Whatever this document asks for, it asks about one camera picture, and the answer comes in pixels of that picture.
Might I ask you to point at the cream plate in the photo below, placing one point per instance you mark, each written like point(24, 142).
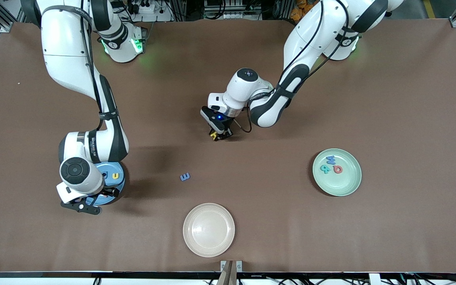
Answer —
point(208, 230)

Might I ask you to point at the brown paper table cover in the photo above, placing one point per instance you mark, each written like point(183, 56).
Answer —
point(54, 237)

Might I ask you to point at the white power strip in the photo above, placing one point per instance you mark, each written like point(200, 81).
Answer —
point(145, 7)

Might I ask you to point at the blue foam letter M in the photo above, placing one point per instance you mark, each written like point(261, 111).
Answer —
point(331, 160)

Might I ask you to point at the orange packet pile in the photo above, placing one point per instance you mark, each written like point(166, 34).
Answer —
point(297, 12)

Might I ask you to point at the green plate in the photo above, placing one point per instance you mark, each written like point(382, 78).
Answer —
point(337, 184)

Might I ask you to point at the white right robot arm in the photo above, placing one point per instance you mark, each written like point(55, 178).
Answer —
point(69, 47)

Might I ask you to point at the blue plate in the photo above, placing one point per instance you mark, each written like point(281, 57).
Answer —
point(118, 186)

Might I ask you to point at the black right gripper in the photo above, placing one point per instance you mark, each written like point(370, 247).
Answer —
point(109, 192)

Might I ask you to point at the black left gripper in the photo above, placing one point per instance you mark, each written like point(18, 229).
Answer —
point(225, 129)

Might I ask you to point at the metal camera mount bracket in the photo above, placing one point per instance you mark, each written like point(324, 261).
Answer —
point(231, 273)

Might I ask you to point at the teal foam letter R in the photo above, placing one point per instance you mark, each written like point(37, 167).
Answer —
point(325, 169)

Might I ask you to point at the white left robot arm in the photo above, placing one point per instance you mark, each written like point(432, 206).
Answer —
point(311, 35)

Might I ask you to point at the red foam letter Q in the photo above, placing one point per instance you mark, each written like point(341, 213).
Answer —
point(337, 170)

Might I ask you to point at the blue foam letter E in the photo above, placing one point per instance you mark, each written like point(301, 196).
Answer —
point(185, 177)

